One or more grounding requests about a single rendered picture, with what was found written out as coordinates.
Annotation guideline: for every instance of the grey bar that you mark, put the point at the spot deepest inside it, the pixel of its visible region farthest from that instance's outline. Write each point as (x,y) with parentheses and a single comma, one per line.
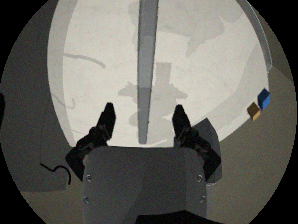
(147,25)

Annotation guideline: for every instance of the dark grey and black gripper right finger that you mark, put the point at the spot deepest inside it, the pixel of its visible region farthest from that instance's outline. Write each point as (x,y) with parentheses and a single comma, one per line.
(190,138)

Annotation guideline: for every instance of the blue rectangular block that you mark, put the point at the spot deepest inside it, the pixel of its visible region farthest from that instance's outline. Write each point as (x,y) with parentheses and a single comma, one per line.
(263,99)

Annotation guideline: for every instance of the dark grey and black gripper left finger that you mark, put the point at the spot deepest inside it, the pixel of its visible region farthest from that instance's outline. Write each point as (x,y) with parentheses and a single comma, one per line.
(98,136)

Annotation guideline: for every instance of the small brown box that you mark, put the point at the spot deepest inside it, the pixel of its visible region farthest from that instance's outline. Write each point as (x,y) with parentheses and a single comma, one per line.
(254,111)

